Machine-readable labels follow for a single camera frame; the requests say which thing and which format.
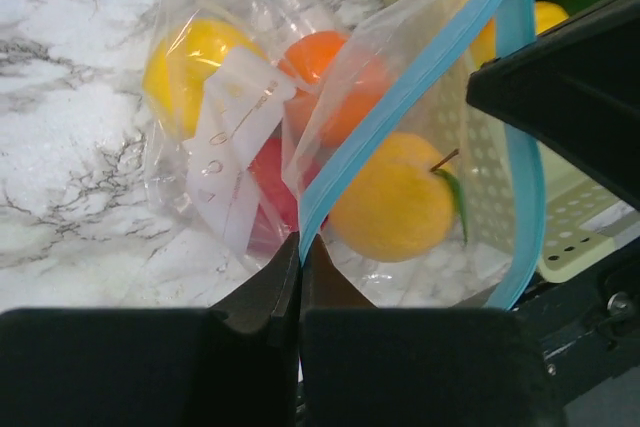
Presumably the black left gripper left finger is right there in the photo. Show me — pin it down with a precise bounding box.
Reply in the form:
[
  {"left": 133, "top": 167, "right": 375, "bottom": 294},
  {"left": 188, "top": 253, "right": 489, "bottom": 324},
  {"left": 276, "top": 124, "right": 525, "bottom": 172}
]
[{"left": 1, "top": 235, "right": 301, "bottom": 426}]

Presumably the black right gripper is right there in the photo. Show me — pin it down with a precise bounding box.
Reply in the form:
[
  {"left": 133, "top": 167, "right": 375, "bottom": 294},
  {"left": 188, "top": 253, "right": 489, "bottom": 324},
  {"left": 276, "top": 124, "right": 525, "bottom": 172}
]
[{"left": 514, "top": 241, "right": 639, "bottom": 402}]

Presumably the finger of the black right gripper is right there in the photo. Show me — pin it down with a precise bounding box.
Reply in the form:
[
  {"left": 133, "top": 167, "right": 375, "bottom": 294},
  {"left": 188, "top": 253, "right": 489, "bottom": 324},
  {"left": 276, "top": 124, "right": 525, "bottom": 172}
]
[{"left": 466, "top": 0, "right": 639, "bottom": 208}]

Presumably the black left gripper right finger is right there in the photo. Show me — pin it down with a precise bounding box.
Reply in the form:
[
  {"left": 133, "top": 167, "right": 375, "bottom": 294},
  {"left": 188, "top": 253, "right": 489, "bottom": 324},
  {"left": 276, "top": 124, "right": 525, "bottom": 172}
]
[{"left": 300, "top": 239, "right": 566, "bottom": 426}]

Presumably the red toy apple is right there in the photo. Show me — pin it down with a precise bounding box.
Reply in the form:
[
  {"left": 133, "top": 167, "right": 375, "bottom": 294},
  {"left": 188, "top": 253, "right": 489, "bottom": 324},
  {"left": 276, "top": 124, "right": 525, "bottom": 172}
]
[{"left": 249, "top": 138, "right": 299, "bottom": 256}]

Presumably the yellow toy pear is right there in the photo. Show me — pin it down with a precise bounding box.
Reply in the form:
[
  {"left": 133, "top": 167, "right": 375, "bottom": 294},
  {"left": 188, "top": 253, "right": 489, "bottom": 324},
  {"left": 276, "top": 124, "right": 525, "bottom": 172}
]
[{"left": 329, "top": 132, "right": 463, "bottom": 263}]

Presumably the orange toy orange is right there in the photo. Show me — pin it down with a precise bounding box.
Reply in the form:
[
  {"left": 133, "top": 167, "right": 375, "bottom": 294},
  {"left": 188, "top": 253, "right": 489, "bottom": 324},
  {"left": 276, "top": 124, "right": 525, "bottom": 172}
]
[{"left": 278, "top": 30, "right": 391, "bottom": 147}]

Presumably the clear zip top bag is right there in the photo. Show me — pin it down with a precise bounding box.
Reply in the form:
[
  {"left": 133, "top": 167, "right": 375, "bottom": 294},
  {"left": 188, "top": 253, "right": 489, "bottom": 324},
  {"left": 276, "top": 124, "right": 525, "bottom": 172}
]
[{"left": 142, "top": 0, "right": 546, "bottom": 309}]

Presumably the yellow toy lemon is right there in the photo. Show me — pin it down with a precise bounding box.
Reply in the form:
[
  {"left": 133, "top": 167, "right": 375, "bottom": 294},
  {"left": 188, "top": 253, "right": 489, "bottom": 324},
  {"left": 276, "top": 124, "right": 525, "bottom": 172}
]
[{"left": 142, "top": 18, "right": 265, "bottom": 139}]

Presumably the pale green plastic basket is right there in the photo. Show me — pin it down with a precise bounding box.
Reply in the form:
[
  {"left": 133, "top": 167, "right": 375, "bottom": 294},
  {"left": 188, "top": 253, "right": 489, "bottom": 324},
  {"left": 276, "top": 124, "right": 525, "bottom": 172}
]
[{"left": 383, "top": 0, "right": 639, "bottom": 283}]

